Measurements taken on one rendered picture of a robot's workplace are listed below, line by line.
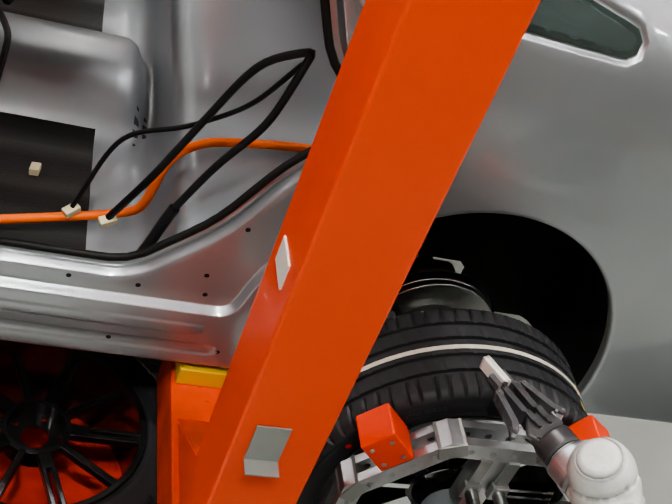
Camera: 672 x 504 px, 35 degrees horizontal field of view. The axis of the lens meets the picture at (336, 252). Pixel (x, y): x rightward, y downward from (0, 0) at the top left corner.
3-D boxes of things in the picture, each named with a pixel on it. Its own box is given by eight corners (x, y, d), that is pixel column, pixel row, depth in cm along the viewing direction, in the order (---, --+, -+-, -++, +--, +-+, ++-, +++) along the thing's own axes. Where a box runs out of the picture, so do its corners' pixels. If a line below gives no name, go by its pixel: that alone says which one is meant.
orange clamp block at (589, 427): (568, 449, 213) (607, 428, 210) (579, 482, 208) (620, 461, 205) (551, 433, 209) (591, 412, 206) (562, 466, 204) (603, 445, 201)
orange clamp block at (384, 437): (408, 426, 202) (388, 401, 197) (415, 460, 197) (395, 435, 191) (375, 440, 204) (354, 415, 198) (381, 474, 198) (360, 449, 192)
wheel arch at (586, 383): (538, 322, 292) (640, 155, 257) (571, 413, 269) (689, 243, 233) (245, 278, 268) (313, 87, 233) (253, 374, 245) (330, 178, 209)
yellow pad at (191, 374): (232, 346, 258) (237, 332, 255) (235, 390, 248) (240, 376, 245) (174, 339, 254) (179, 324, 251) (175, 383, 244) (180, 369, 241)
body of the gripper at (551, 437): (540, 475, 190) (508, 436, 195) (574, 459, 194) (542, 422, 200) (553, 448, 185) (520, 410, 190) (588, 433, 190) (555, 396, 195)
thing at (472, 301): (472, 370, 274) (506, 278, 253) (478, 393, 268) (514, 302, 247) (349, 367, 267) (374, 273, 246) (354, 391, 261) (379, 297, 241)
